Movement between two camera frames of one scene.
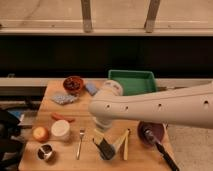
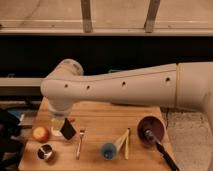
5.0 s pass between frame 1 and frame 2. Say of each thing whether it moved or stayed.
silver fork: stayed
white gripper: moved
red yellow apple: stayed
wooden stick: stayed
